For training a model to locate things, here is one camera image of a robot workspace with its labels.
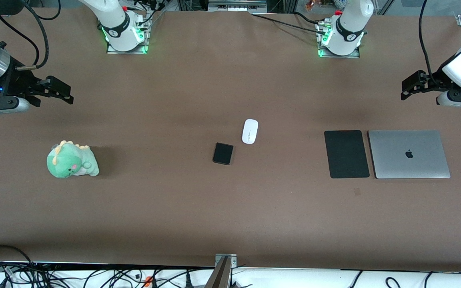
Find small black square box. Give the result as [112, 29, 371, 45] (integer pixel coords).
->
[212, 142, 234, 166]

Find white computer mouse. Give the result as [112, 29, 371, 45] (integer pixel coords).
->
[242, 119, 259, 145]

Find metal base plate right arm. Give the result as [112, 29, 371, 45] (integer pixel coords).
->
[106, 10, 152, 55]

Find metal base plate left arm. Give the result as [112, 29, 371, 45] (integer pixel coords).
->
[315, 21, 361, 59]

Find black mouse pad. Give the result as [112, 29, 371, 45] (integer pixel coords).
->
[324, 130, 370, 179]

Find silver closed laptop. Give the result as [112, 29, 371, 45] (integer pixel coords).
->
[368, 130, 451, 179]

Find green dinosaur plush toy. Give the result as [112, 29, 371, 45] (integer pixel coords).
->
[46, 140, 100, 179]

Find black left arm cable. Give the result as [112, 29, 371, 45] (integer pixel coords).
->
[419, 0, 435, 78]

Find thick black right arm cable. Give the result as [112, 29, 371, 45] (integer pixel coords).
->
[16, 0, 50, 71]

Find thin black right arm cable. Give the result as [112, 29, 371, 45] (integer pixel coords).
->
[0, 15, 40, 68]

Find black cable on table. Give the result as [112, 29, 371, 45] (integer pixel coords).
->
[252, 14, 327, 35]

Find black looped floor cable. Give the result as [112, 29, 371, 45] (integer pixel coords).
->
[0, 244, 36, 277]

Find metal table edge bracket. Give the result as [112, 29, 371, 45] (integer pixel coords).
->
[206, 254, 238, 288]

